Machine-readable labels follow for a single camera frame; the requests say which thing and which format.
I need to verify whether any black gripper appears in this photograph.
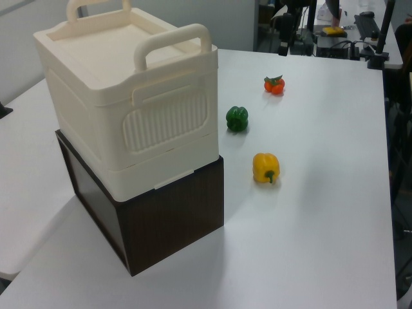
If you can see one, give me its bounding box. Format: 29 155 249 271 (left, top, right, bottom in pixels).
278 12 294 57

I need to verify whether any cream plastic storage cabinet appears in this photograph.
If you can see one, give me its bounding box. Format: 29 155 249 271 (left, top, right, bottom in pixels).
33 0 220 204

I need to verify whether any orange tangerine cluster with leaves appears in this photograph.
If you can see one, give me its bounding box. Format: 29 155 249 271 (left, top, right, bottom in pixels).
263 74 286 96

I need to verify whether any black monitor stand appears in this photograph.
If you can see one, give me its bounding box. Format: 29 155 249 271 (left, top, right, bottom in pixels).
304 0 319 57

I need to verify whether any black electronics box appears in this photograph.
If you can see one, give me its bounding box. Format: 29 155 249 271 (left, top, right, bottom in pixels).
316 35 361 61

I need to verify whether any black computer keyboard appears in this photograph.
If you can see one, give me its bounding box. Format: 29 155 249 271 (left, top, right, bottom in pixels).
353 14 379 42

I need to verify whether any green bell pepper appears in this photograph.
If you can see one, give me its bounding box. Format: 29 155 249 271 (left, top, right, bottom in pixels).
225 106 250 133

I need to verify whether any yellow bell pepper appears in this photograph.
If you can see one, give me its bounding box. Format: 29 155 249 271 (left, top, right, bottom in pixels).
252 152 281 185

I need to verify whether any dark brown wooden box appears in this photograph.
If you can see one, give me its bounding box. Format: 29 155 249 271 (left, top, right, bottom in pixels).
55 129 225 277

